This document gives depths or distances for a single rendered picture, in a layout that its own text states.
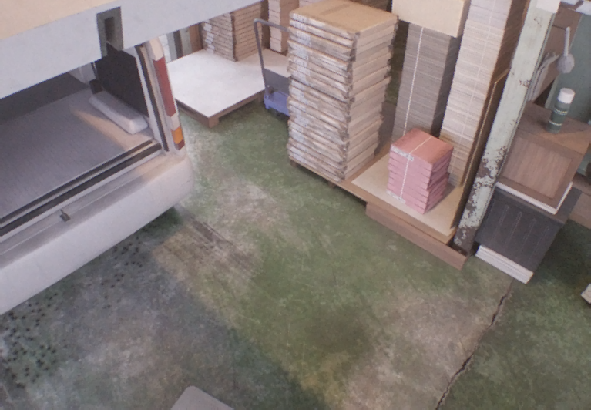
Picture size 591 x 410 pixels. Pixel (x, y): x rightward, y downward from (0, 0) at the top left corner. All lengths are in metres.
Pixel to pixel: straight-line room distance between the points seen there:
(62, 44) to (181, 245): 2.06
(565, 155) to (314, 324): 1.43
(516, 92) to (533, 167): 0.42
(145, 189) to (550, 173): 1.97
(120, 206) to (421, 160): 1.61
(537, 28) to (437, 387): 1.60
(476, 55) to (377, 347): 1.61
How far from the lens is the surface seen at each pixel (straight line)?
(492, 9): 2.52
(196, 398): 1.94
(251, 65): 4.32
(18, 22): 0.75
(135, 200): 2.30
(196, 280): 2.51
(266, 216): 2.79
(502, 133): 2.20
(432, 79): 2.77
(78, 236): 2.23
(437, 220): 2.75
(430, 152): 2.62
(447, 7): 2.62
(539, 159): 2.30
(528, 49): 2.02
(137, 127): 2.49
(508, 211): 2.50
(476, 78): 2.65
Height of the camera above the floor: 1.96
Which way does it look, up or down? 41 degrees down
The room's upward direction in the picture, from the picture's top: straight up
